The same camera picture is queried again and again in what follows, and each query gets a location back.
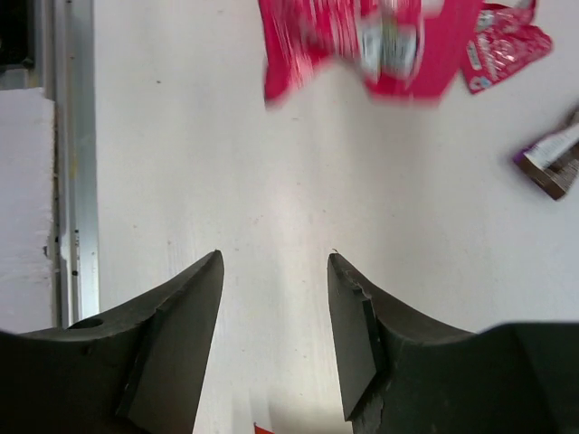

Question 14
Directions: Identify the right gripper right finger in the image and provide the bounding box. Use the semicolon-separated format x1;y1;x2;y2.
327;253;578;433

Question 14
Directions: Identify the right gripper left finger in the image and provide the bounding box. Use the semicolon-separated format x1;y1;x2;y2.
1;251;224;433

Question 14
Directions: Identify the red chips bag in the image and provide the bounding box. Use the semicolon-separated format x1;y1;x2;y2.
253;423;274;434

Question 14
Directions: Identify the brown chocolate wrapper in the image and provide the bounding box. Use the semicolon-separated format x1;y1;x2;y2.
513;108;578;201

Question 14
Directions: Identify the pink snack packet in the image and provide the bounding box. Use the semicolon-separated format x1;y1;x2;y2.
259;0;482;103
461;1;553;95

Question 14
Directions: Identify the aluminium front rail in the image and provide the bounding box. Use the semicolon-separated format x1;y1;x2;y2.
48;1;100;327

